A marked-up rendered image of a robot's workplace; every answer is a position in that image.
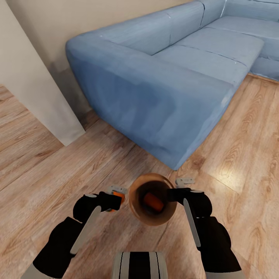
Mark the trash can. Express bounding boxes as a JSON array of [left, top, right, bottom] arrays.
[[129, 173, 178, 227]]

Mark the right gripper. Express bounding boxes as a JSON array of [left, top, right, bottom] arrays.
[[167, 188, 191, 203]]

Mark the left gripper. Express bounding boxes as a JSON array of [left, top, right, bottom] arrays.
[[99, 191, 122, 210]]

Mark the can of soda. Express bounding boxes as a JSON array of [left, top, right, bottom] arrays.
[[142, 191, 164, 212], [105, 192, 125, 212]]

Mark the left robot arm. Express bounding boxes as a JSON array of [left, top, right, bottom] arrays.
[[20, 183, 127, 279]]

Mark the robot trunk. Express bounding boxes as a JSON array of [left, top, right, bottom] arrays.
[[111, 251, 168, 279]]

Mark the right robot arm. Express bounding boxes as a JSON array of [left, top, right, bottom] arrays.
[[167, 177, 246, 279]]

